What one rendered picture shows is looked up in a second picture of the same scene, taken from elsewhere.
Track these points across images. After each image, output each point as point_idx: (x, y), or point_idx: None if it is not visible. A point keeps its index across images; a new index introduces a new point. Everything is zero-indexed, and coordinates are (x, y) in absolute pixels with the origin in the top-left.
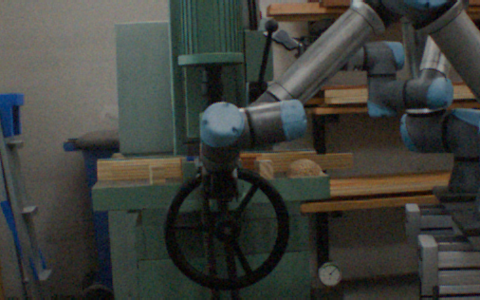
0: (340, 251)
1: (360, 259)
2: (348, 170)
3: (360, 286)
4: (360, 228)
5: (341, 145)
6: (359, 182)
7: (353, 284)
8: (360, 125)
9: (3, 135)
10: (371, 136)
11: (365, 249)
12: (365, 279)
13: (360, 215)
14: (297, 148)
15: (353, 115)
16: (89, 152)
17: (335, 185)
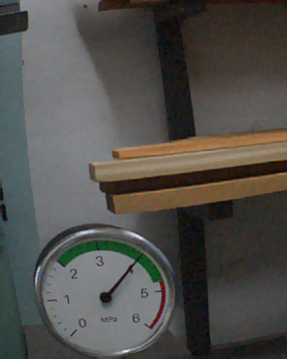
0: (230, 292)
1: (269, 303)
2: (241, 123)
3: (272, 351)
4: (269, 243)
5: (220, 72)
6: (263, 137)
7: (257, 350)
8: (252, 34)
9: None
10: (276, 54)
11: (280, 282)
12: (280, 338)
13: (270, 218)
14: (126, 80)
15: (236, 14)
16: None
17: (213, 145)
